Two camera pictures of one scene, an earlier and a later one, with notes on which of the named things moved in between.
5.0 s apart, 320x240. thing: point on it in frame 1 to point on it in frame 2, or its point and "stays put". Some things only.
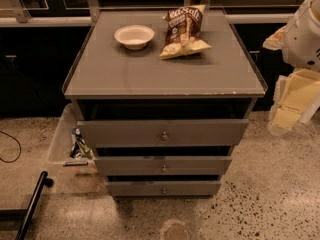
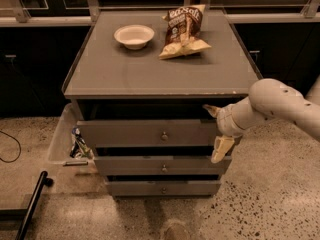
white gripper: [302, 39] to [224, 121]
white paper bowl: [134, 37] stays put
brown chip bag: [183, 31] stays put
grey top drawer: [212, 132] stays put
